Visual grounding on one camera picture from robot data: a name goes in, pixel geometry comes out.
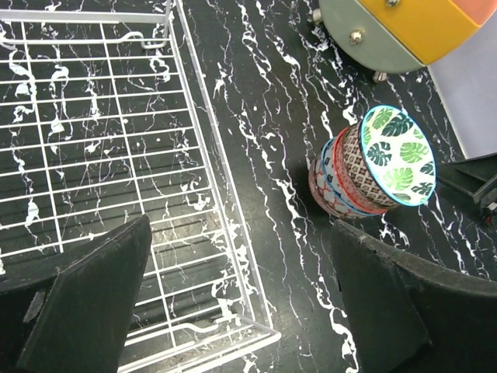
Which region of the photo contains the white wire dish rack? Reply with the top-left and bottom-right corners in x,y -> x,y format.
1,1 -> 281,372

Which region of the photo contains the brown patterned bowl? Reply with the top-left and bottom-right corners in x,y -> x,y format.
342,124 -> 400,210

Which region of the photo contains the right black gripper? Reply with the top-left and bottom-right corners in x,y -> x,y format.
436,153 -> 496,225

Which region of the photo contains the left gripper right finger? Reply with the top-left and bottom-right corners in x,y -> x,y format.
332,221 -> 429,372

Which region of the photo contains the pink patterned bowl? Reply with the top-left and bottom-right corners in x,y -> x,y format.
333,129 -> 387,214

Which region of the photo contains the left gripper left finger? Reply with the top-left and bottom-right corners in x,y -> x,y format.
15,215 -> 151,372

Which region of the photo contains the red lattice white bowl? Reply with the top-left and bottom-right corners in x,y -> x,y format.
308,154 -> 367,219

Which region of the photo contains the round pastel drawer cabinet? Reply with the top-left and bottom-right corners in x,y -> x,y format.
311,0 -> 496,82

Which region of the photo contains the green spotted white bowl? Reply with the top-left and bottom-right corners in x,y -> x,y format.
359,105 -> 436,207

